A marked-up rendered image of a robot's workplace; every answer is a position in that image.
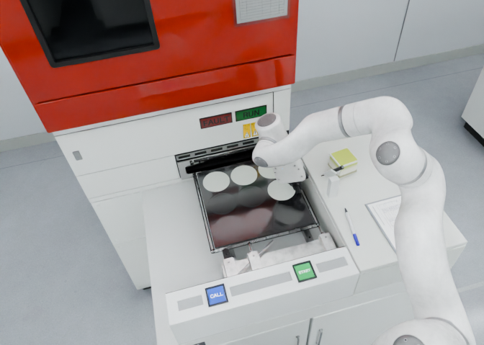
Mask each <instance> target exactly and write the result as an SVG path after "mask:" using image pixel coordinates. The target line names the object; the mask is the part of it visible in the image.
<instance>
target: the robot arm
mask: <svg viewBox="0 0 484 345"><path fill-rule="evenodd" d="M412 127H413V119H412V117H411V114H410V112H409V111H408V109H407V108H406V106H405V105H404V104H403V103H402V102H401V101H400V100H398V99H396V98H394V97H375V98H371V99H365V100H362V101H359V102H354V103H351V104H345V105H342V106H339V107H334V108H331V109H326V110H323V111H320V112H315V113H312V114H311V115H308V116H307V117H306V118H304V119H303V121H302V122H301V123H300V124H299V125H298V126H297V127H296V128H295V129H294V130H293V131H292V132H291V133H290V134H287V131H286V129H285V127H284V124H283V122H282V119H281V117H280V116H279V115H278V114H277V113H274V112H270V113H267V114H265V115H262V116H260V118H259V119H258V120H257V121H256V123H255V128H256V131H257V133H258V134H259V141H258V143H257V144H256V147H255V149H254V151H253V153H252V159H253V162H254V163H255V164H256V165H257V166H260V167H264V168H271V167H272V168H273V171H274V175H275V176H276V179H277V181H278V182H279V183H280V184H286V183H288V184H289V185H290V186H291V187H293V189H294V190H295V191H296V193H301V189H303V186H302V184H301V182H302V181H304V180H305V179H308V177H309V175H308V174H307V172H306V168H305V165H304V163H303V161H302V160H301V158H302V157H303V156H304V155H305V154H307V153H308V152H309V151H311V150H312V149H313V148H314V147H315V146H316V145H318V144H319V143H322V142H326V141H331V140H338V139H344V138H351V137H356V136H360V135H368V134H372V137H371V141H370V144H369V154H370V158H371V159H372V162H373V164H374V166H375V168H376V169H377V170H378V172H379V173H380V174H381V175H382V176H383V177H385V178H386V179H387V180H389V181H391V182H392V183H394V184H397V185H398V187H399V189H400V193H401V203H400V208H399V211H398V214H397V217H396V219H395V224H394V236H395V247H396V254H397V259H398V266H399V270H400V275H401V277H402V280H403V284H404V286H405V288H406V291H407V293H408V296H409V299H410V301H411V306H412V308H413V314H414V319H413V320H408V321H404V322H402V323H399V324H397V325H394V326H393V327H391V328H389V329H388V330H386V331H385V332H383V333H382V334H380V335H379V336H378V337H377V338H376V339H375V340H374V342H373V343H372V345H476V342H475V337H474V335H473V332H472V328H471V326H470V322H469V320H468V318H467V314H466V312H465V309H464V307H463V304H462V301H461V299H460V296H459V294H458V291H457V288H456V286H455V284H454V280H453V278H452V273H451V270H450V267H449V261H448V257H447V248H446V243H445V238H444V228H443V210H444V201H445V197H446V182H445V178H444V172H443V170H442V168H441V166H440V164H439V162H438V161H437V160H436V159H435V158H434V157H433V156H431V155H430V154H429V153H427V152H426V151H425V150H424V149H422V148H421V147H420V146H418V145H417V144H416V142H415V140H414V139H413V136H412V134H411V128H412Z"/></svg>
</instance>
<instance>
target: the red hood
mask: <svg viewBox="0 0 484 345"><path fill-rule="evenodd" d="M298 7H299V0H0V47H1V49H2V50H3V52H4V55H5V56H6V58H7V60H8V61H9V64H10V65H11V67H12V69H13V71H14V72H15V74H16V76H17V78H18V79H19V82H20V84H21V85H22V87H23V89H24V91H25V93H26V95H27V96H28V98H29V100H30V101H31V103H32V106H33V107H34V109H35V111H36V113H37V115H38V116H39V118H40V120H41V122H42V124H43V125H44V127H45V129H46V131H47V132H48V133H53V132H57V131H61V130H67V129H71V128H75V127H82V126H86V125H93V124H97V123H101V122H106V121H110V120H117V119H121V118H125V117H132V116H136V115H142V114H146V113H150V112H157V111H161V110H165V109H171V108H175V107H182V106H186V105H190V104H196V103H200V102H206V101H210V100H214V99H221V98H225V97H231V96H235V95H239V94H246V93H250V92H254V91H261V90H265V89H271V88H275V87H279V86H286V85H290V84H294V83H295V68H296V52H297V23H298Z"/></svg>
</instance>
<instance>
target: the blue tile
mask: <svg viewBox="0 0 484 345"><path fill-rule="evenodd" d="M207 293H208V297H209V301H210V305H212V304H215V303H220V302H222V301H226V298H225V293H224V289H223V286H220V287H215V288H212V289H209V290H207Z"/></svg>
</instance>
